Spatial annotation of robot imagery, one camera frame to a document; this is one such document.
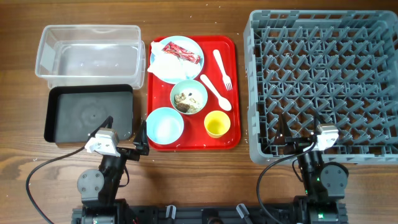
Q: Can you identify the white plastic spoon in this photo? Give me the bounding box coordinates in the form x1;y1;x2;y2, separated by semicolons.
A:
200;74;232;111

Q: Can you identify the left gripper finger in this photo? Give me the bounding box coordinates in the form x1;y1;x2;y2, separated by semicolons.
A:
88;116;113;137
133;120;149;156

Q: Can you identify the black plastic tray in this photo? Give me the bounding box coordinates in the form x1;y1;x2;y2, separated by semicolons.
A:
44;84;134;144

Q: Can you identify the grey dishwasher rack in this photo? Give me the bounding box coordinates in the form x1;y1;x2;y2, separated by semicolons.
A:
243;10;397;165

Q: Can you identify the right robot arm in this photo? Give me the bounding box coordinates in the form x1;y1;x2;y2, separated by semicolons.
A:
276;114;349;223

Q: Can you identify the white napkin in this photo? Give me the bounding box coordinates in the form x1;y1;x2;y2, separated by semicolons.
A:
148;42;187;80

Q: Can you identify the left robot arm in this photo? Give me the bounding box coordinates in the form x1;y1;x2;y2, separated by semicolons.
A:
71;116;149;224

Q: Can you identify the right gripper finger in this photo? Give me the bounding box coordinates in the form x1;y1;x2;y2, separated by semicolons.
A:
274;113;292;144
313;111;326;134

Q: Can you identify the food scraps and rice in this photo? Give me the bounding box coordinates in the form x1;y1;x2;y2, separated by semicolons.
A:
174;91;203;114

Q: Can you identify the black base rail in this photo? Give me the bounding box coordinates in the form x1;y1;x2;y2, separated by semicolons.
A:
70;203;348;224

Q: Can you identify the red snack wrapper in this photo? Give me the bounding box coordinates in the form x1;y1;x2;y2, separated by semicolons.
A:
162;42;201;64

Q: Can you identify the white plastic fork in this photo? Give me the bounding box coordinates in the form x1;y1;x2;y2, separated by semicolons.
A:
213;49;233;91

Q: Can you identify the red serving tray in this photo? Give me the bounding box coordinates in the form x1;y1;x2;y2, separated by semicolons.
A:
149;35;241;151

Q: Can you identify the green bowl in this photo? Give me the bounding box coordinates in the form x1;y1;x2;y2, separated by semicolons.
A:
170;80;208;115

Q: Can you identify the light blue bowl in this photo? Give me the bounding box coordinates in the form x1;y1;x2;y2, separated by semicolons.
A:
146;107;184;145

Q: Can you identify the yellow cup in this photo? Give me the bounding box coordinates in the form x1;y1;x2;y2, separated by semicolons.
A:
204;110;231;138

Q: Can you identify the clear plastic bin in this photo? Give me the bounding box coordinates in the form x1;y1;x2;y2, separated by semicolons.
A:
35;24;146;90

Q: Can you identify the light blue plate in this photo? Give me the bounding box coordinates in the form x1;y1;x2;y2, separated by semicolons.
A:
149;35;205;84

